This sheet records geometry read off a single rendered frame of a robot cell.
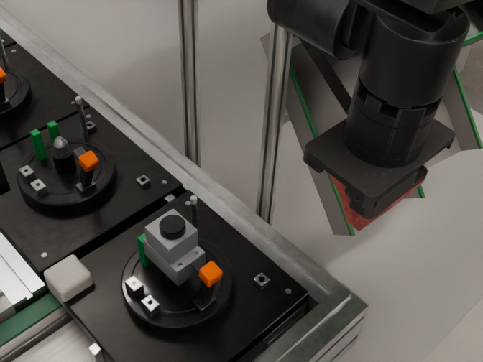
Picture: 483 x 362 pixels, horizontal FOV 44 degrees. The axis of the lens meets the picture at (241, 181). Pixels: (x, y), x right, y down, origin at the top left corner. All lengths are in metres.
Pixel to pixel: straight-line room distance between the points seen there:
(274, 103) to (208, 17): 0.73
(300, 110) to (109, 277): 0.32
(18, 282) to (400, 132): 0.58
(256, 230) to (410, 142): 0.47
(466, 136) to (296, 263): 0.34
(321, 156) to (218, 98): 0.81
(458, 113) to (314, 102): 0.25
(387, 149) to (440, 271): 0.59
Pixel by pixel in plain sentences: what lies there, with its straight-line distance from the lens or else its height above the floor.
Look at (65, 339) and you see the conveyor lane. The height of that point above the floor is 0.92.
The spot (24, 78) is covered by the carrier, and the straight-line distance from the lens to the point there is 1.10.
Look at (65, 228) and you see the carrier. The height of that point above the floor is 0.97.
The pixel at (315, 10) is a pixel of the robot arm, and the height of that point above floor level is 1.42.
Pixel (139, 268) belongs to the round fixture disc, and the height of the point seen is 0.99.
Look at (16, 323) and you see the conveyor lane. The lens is 0.82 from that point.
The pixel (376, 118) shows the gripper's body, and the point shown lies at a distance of 0.41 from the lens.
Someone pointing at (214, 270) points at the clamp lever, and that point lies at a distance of 0.67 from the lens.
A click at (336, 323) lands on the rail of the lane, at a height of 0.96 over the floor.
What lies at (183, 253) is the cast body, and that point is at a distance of 0.70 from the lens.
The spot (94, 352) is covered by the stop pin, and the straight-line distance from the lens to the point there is 0.76.
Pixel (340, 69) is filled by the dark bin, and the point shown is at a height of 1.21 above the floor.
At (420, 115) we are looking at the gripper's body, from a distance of 0.41.
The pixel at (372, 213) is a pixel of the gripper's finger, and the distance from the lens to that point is 0.43.
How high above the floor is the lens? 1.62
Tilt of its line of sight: 46 degrees down
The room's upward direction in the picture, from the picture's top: 3 degrees clockwise
